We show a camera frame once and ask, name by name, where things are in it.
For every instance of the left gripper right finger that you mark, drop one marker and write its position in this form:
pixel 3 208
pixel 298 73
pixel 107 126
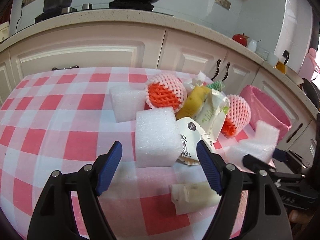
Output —
pixel 212 165

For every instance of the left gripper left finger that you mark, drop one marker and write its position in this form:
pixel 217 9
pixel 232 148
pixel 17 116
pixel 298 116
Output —
pixel 107 165

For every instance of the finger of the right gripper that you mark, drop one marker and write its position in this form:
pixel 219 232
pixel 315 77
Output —
pixel 254 164
pixel 279 155

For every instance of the white foam strip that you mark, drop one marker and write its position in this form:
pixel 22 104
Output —
pixel 261 146

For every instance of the white printed paper cup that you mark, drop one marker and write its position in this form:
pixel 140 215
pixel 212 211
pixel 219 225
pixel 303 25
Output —
pixel 191 133

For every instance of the cream paper wrapper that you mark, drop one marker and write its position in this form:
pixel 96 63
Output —
pixel 193 197

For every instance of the white green paper bag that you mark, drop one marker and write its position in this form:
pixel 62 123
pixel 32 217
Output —
pixel 213 114

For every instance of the pink foam net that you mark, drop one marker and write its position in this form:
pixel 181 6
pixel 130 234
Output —
pixel 238 116
pixel 165 90

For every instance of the large white foam cube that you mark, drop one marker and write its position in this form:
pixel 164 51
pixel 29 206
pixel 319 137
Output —
pixel 157 139

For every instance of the white foam block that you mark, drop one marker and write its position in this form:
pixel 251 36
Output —
pixel 126 102

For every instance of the pink lined trash bin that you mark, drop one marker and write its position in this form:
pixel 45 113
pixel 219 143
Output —
pixel 264 108

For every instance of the right hand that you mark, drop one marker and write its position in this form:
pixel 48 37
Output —
pixel 300 217

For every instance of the yellow sponge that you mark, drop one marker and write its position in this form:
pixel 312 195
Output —
pixel 193 103

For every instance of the red checked tablecloth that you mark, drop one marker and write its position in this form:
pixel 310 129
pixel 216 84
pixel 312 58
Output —
pixel 62 120

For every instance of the black pan lid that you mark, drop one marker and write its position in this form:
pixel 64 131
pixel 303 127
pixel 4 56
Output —
pixel 310 92

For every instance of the white green crumpled wrapper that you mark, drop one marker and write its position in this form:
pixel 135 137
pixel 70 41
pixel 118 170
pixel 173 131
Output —
pixel 202 80

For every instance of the pink thermos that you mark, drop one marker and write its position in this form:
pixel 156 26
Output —
pixel 309 68

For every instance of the white mug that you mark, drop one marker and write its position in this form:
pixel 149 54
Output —
pixel 270 58

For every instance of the oil bottle black cap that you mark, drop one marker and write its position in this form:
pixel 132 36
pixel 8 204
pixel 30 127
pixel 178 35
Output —
pixel 281 64

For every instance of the white ceramic jar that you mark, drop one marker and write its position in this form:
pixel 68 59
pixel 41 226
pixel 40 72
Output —
pixel 252 46

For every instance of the red pot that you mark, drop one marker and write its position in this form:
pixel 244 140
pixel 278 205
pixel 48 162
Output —
pixel 241 39

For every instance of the black gas stove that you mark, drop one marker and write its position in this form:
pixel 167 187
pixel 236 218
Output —
pixel 88 6

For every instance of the black cabinet handle right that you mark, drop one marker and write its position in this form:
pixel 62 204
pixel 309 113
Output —
pixel 227 71

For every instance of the black cabinet handle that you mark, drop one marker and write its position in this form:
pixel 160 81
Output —
pixel 227 71
pixel 217 69

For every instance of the black cabinet handle left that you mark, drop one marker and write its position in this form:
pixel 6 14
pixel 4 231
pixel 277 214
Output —
pixel 217 69

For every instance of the wall power socket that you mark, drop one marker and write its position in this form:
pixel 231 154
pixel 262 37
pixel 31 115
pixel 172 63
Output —
pixel 224 3

